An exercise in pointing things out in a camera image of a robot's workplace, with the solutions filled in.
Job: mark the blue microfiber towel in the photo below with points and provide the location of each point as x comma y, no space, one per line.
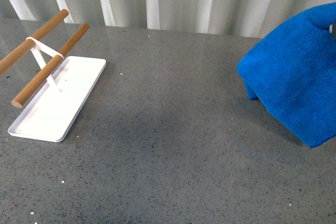
292,72

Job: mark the near wooden rack rod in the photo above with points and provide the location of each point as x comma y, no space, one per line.
47,70

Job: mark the white towel rack stand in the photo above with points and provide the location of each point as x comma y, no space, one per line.
52,111

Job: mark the far wooden rack rod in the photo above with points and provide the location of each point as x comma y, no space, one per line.
28,44

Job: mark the wooden rack rod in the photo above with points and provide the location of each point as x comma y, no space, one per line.
28,44
47,70

